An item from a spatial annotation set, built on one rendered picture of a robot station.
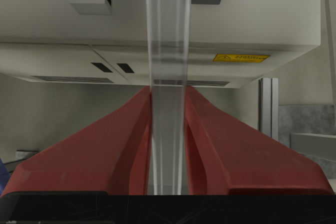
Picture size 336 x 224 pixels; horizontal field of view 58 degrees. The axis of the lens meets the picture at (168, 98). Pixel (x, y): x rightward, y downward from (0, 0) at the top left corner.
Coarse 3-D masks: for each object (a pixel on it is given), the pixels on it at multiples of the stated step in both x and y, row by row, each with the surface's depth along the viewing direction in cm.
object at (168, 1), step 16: (160, 0) 9; (176, 0) 9; (160, 16) 10; (176, 16) 10; (160, 32) 10; (176, 32) 10; (160, 48) 10; (176, 48) 10; (160, 64) 11; (176, 64) 11; (160, 80) 11; (176, 80) 11; (160, 96) 12; (176, 96) 12; (160, 112) 12; (176, 112) 12; (160, 128) 13; (176, 128) 13; (160, 144) 13; (176, 144) 13; (160, 160) 14; (176, 160) 14; (160, 176) 14; (176, 176) 15; (160, 192) 15; (176, 192) 15
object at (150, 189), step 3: (150, 186) 21; (183, 186) 21; (186, 186) 21; (147, 189) 21; (150, 189) 21; (153, 189) 21; (183, 189) 21; (186, 189) 21; (147, 192) 20; (150, 192) 20; (153, 192) 20; (183, 192) 20; (186, 192) 20
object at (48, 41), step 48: (0, 0) 46; (48, 0) 46; (144, 0) 45; (240, 0) 45; (288, 0) 45; (0, 48) 52; (48, 48) 51; (96, 48) 50; (144, 48) 49; (192, 48) 48; (240, 48) 48; (288, 48) 47
